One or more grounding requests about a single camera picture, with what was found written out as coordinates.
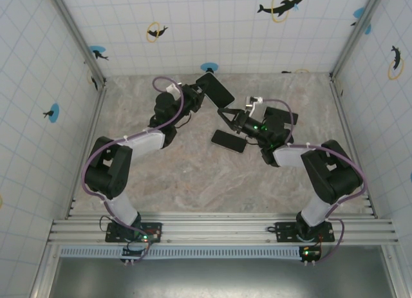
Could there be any light blue phone case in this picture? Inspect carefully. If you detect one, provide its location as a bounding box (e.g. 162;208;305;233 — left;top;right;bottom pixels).
201;71;236;109

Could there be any black smartphone silver edge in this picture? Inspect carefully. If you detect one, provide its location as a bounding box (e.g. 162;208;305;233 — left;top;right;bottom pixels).
211;129;248;154

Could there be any black smartphone blue edge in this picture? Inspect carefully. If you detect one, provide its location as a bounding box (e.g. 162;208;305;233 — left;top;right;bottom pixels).
264;107;299;125

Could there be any black phone case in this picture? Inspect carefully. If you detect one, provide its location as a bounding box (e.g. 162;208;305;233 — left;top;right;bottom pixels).
264;107;299;125

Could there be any blue circle animal sticker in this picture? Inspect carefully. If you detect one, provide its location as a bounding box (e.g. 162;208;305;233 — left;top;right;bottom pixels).
88;45;109;61
200;62;219;75
42;103;61;124
350;6;373;35

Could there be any small black circuit board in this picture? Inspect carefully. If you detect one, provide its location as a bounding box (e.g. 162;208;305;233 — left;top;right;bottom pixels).
299;246;322;262
121;245;151;263

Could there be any grey metal panel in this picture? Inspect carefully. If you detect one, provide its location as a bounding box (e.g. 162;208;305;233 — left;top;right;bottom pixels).
53;257;396;298

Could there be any aluminium side rail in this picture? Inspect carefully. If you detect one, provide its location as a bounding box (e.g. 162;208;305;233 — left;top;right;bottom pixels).
330;75;378;219
65;82;109;220

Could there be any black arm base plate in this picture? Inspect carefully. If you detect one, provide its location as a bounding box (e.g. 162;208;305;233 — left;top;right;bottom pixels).
105;221;164;244
276;220;335;244

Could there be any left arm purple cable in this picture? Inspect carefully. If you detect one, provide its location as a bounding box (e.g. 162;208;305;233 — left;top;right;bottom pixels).
82;76;186;266

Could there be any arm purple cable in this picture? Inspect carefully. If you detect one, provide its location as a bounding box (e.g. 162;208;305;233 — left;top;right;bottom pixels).
82;76;186;266
261;97;368;266

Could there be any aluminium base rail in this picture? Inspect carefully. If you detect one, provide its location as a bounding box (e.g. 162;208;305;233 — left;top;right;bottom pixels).
47;213;400;247

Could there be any aluminium corner post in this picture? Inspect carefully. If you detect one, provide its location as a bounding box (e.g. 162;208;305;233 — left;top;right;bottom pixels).
328;0;387;79
48;0;108;86

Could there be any two dolphins yellow ring sticker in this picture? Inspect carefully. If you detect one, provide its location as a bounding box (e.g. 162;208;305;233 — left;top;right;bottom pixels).
256;0;306;24

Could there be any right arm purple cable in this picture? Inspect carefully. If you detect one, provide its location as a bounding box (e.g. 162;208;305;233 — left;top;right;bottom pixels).
261;97;368;266

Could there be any white slotted cable duct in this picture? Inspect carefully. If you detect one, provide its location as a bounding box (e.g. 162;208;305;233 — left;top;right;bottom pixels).
59;245;397;259

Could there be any aluminium frame leg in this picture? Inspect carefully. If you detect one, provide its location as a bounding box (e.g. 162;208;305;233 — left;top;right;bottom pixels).
382;245;412;298
30;245;62;298

